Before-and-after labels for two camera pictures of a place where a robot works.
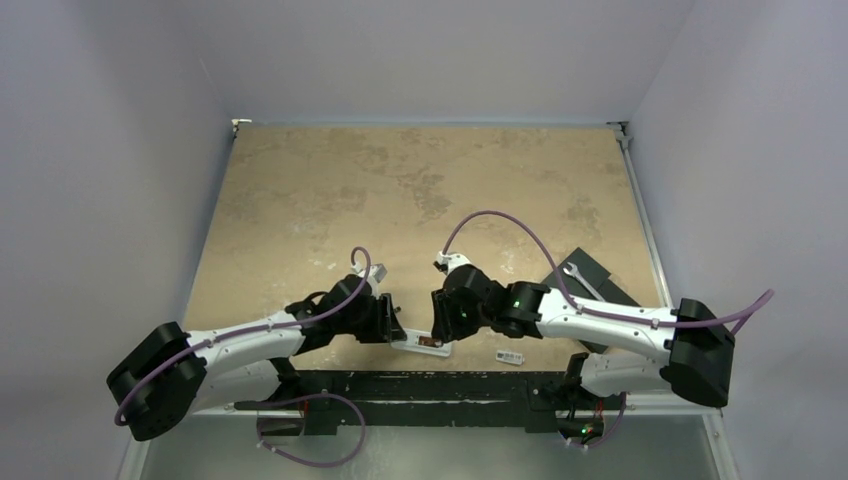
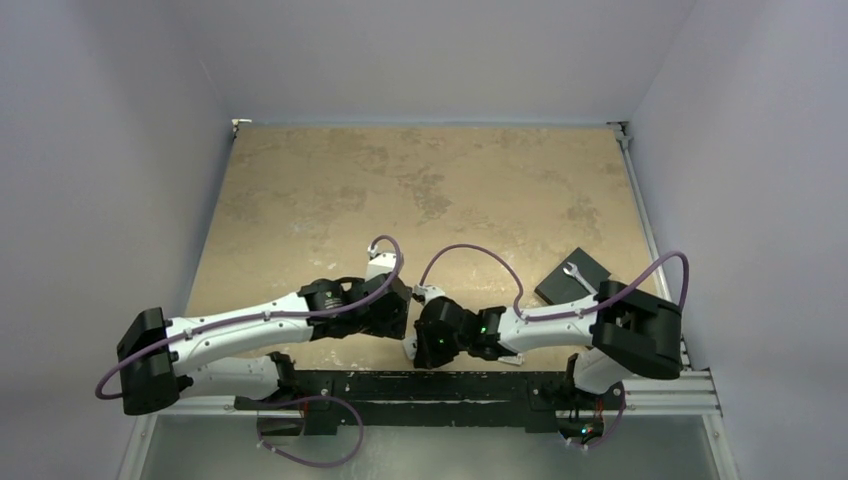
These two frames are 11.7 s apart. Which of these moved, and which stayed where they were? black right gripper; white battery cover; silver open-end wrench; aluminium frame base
Moved: black right gripper
Stayed: white battery cover; aluminium frame base; silver open-end wrench
